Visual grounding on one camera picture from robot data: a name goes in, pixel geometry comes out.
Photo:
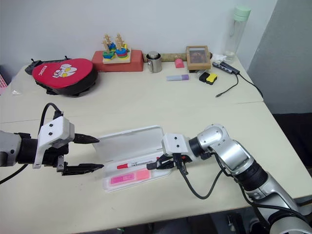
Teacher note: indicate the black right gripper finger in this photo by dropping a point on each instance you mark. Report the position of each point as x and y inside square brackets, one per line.
[164, 165]
[165, 159]

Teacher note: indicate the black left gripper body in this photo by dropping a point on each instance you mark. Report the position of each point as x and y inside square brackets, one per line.
[54, 153]

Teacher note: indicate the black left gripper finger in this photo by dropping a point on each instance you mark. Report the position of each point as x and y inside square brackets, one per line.
[83, 168]
[85, 139]

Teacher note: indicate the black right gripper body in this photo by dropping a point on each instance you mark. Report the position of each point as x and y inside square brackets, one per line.
[180, 159]

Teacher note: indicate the small black eraser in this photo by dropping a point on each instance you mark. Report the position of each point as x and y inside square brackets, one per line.
[150, 167]

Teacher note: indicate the white marker with red cap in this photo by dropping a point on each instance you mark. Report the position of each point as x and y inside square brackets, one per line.
[136, 163]

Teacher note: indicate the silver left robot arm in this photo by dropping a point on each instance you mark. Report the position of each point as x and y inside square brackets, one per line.
[7, 146]

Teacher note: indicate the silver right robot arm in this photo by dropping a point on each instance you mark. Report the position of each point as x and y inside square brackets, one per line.
[229, 151]

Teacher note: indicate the white plastic pencil case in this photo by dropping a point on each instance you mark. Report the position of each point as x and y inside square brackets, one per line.
[131, 141]

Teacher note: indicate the pink eraser with sleeve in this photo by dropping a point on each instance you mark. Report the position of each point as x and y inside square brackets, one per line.
[122, 180]

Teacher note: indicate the red cartoon print bag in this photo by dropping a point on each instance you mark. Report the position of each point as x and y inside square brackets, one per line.
[63, 73]

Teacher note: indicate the purple highlighter pen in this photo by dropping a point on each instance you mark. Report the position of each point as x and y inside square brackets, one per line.
[175, 77]

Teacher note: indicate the black rectangular block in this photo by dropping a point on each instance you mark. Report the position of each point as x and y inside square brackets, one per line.
[202, 77]

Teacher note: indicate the pink patterned box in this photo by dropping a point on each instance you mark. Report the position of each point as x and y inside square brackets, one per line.
[2, 84]

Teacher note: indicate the black and yellow board eraser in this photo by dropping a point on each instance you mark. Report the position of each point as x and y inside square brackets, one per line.
[211, 77]

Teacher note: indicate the red brick block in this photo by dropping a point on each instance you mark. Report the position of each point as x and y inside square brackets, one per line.
[136, 61]

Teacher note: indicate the small pink block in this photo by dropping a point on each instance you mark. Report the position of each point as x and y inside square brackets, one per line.
[179, 64]

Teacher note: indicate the steel cup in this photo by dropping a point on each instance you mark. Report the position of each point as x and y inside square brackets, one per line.
[154, 63]

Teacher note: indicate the wooden log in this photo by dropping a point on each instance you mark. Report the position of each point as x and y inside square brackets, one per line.
[169, 57]

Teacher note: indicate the grey usb hub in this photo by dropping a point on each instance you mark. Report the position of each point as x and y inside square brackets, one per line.
[224, 66]

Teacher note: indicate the white crumpled tissue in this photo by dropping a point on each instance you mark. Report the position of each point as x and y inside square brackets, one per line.
[218, 57]

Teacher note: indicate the clear bottle with green lid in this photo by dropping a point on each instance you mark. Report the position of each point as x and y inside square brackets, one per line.
[235, 36]

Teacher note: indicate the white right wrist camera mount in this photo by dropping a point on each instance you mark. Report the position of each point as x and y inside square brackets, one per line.
[175, 143]

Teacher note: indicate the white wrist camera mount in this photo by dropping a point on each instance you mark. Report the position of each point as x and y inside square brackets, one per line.
[175, 143]
[56, 129]

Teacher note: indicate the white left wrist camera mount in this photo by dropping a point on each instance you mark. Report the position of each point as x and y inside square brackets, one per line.
[56, 129]

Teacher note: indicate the wooden picture frame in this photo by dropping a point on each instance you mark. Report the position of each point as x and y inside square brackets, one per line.
[198, 56]

